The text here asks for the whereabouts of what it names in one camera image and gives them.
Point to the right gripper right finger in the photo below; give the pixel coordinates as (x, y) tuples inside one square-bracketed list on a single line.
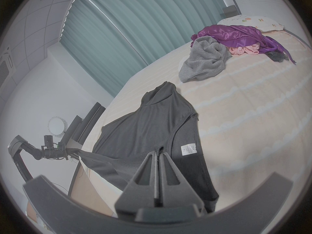
[(180, 196)]

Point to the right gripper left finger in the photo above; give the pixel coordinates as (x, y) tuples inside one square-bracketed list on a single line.
[(139, 196)]

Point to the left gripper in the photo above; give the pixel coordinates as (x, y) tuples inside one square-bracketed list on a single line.
[(61, 153)]

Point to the black T-shirt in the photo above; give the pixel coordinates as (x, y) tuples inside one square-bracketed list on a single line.
[(146, 125)]

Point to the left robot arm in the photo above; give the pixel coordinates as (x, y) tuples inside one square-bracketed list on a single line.
[(20, 160)]

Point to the bed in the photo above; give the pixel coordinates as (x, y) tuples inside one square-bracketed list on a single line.
[(243, 106)]

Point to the round white-framed mirror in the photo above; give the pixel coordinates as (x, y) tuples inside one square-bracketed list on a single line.
[(56, 126)]

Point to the black chest of drawers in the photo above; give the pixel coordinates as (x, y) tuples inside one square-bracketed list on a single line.
[(93, 118)]

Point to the blue-green curtain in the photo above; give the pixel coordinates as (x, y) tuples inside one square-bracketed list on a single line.
[(97, 52), (151, 16)]

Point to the grey knit garment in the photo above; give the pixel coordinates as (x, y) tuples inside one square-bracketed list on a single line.
[(204, 60)]

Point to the pink garment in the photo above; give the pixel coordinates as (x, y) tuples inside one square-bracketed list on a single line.
[(243, 50)]

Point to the black lace garment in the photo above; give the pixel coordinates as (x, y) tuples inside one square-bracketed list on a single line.
[(276, 57)]

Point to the purple satin garment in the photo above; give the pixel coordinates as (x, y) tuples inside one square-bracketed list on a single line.
[(234, 35)]

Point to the white printed pillow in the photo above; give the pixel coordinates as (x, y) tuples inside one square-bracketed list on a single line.
[(251, 22)]

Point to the grey bedside table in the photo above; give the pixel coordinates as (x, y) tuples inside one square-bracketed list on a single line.
[(229, 11)]

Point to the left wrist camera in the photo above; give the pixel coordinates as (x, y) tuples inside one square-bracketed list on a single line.
[(61, 144)]

